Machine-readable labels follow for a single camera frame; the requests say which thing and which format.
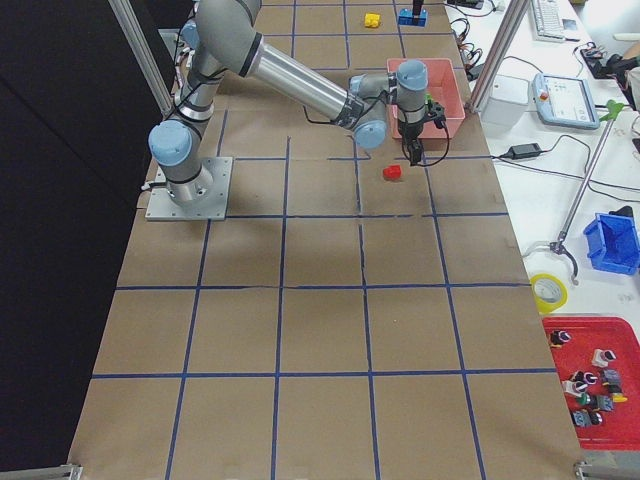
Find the blue three-stud block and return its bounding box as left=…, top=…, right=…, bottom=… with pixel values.
left=397, top=9, right=428, bottom=27

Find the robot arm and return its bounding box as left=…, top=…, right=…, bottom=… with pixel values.
left=148, top=1, right=427, bottom=206

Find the pink plastic box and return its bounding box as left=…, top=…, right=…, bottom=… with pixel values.
left=387, top=58, right=466, bottom=140

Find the white square box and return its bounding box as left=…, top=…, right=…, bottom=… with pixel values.
left=481, top=75, right=530, bottom=128

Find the red block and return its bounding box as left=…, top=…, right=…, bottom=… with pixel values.
left=382, top=164, right=402, bottom=181

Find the yellow two-stud block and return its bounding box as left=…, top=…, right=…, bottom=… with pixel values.
left=363, top=12, right=381, bottom=28

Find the black power adapter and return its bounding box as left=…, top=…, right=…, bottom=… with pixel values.
left=505, top=143, right=544, bottom=160

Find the white keyboard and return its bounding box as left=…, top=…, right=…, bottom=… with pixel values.
left=529, top=0, right=566, bottom=42

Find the teach pendant tablet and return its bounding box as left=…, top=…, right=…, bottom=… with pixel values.
left=531, top=73, right=600, bottom=130

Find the yellow tape roll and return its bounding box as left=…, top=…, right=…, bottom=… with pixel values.
left=531, top=273, right=568, bottom=314

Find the blue storage bin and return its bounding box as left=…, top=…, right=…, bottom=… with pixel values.
left=583, top=205, right=639, bottom=275

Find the red parts tray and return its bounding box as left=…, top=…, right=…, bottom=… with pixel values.
left=543, top=316, right=639, bottom=451

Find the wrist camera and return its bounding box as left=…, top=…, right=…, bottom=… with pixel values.
left=425, top=100, right=446, bottom=129

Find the aluminium frame post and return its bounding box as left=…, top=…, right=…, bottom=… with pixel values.
left=466, top=0, right=529, bottom=113

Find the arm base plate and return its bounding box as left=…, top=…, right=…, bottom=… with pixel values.
left=145, top=156, right=234, bottom=222

